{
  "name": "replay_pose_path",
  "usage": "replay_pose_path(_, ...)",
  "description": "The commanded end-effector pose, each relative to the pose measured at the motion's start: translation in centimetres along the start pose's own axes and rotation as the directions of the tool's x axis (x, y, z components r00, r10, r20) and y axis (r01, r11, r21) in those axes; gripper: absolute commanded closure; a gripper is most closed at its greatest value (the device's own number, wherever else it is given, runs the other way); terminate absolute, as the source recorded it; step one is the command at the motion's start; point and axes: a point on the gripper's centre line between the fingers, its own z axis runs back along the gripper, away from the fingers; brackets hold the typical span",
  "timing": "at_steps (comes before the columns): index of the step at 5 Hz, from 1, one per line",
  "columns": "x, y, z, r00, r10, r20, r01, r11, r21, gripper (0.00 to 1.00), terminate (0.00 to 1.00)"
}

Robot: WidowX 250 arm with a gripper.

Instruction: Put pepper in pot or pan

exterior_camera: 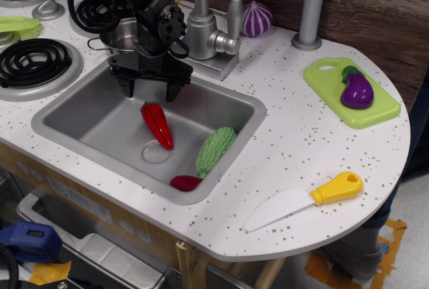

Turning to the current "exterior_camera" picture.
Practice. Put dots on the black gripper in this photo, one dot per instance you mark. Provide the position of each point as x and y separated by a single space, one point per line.
160 23

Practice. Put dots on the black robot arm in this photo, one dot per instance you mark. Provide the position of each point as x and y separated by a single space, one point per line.
159 51

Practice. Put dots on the red toy pepper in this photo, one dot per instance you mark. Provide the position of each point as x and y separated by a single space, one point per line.
154 117

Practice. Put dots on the small steel pot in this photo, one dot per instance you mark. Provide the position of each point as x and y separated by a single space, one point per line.
120 40

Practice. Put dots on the grey metal sink basin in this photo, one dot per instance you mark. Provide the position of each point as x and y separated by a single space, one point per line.
94 119

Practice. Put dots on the silver toy faucet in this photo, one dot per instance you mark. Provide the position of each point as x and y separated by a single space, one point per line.
213 53

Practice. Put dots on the green toy bitter melon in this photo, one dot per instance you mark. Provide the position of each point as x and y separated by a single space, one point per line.
213 149

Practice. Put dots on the rear black stove burner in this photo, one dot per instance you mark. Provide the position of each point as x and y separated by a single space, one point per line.
100 16

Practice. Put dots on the black stove burner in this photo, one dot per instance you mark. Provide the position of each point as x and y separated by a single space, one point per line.
100 16
37 68

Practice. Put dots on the dark red toy vegetable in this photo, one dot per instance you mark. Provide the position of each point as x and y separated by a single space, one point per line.
185 183

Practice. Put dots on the purple white toy onion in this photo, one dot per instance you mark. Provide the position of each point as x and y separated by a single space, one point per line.
257 19

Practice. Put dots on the front black stove burner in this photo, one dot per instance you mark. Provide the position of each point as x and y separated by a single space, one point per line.
37 68

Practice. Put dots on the grey stove knob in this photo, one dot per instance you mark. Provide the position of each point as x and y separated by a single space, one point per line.
49 10

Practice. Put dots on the grey support pole right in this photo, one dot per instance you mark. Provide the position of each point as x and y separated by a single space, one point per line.
307 38

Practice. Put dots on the yellow white toy knife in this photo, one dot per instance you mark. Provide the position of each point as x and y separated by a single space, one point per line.
344 186

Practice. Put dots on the blue clamp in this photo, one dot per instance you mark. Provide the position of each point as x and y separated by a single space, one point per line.
32 242

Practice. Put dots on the purple toy eggplant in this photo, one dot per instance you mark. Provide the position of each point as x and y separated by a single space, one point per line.
358 92

